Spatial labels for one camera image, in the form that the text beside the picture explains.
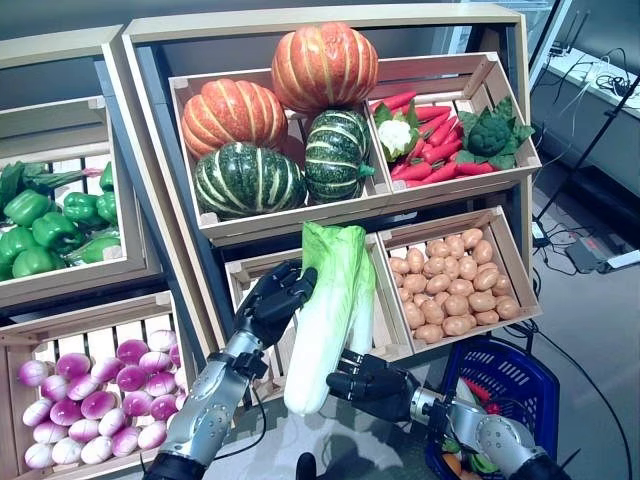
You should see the dark leafy greens bunch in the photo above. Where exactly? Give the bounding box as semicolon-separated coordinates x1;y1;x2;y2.
0;160;104;194

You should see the wooden crate with potatoes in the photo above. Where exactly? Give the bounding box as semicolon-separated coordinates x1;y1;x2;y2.
375;205;544;356

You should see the white cauliflower with leaves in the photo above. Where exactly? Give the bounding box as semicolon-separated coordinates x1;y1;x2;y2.
373;101;421;162

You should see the black floor cable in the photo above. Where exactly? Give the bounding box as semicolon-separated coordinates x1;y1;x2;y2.
499;272;634;480

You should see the wide green striped pumpkin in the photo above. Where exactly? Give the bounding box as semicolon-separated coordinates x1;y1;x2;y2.
193;142;308;220

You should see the orange striped pumpkin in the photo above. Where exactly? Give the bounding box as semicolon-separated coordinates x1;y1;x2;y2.
271;21;380;115
180;78;290;161

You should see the wooden side display shelf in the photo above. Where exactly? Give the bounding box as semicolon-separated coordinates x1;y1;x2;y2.
0;24;166;321

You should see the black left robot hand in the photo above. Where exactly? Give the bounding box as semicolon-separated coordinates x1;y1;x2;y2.
233;258;320;351

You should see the blue plastic shopping basket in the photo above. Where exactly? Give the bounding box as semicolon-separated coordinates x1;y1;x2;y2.
424;335;561;480

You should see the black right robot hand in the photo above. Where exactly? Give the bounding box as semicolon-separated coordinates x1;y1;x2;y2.
325;349;421;424

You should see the red chili pepper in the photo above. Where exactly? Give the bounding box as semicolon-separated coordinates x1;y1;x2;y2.
472;384;504;416

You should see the green broccoli with leaves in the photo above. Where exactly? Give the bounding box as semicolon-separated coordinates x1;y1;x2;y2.
457;96;536;171

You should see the black router with antennas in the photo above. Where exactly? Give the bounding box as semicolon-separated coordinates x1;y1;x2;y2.
549;9;591;56

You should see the wooden crate with peppers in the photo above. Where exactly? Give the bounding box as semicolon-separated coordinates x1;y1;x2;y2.
0;95;146;296

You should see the round green striped pumpkin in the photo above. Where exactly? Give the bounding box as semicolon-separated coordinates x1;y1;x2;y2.
303;108;376;204

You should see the wooden crate with turnips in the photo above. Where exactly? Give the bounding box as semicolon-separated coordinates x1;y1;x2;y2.
0;292;189;480

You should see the grey box on floor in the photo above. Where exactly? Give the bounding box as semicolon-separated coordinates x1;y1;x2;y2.
564;237;616;275

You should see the wooden slatted cabbage crate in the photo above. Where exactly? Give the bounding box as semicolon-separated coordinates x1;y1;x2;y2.
223;232;416;401

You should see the wooden crate with carrots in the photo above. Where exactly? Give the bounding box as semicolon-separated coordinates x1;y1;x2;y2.
366;51;544;194

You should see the long white desk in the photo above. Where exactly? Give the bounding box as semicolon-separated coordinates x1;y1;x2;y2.
529;47;640;274

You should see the heap of red carrots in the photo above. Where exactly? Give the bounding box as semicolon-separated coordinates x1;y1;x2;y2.
372;90;496;189

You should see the large wooden display shelf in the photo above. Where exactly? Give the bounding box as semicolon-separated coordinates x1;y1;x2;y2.
121;3;544;396

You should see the heap of purple white turnips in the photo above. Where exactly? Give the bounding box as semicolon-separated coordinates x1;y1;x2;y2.
17;328;187;470

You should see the heap of brown potatoes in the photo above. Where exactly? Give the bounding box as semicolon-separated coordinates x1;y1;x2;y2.
388;228;521;345

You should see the napa cabbage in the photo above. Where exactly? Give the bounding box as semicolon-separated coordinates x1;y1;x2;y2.
344;244;377;355
283;221;369;416
452;377;501;475

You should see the black slanted tripod stand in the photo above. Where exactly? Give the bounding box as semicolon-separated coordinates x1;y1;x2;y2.
532;79;640;224

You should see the wooden crate with pumpkins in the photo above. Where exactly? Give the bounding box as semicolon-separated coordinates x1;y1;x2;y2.
168;67;394;241

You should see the heap of green peppers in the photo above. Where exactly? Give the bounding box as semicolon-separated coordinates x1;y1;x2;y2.
0;160;124;280

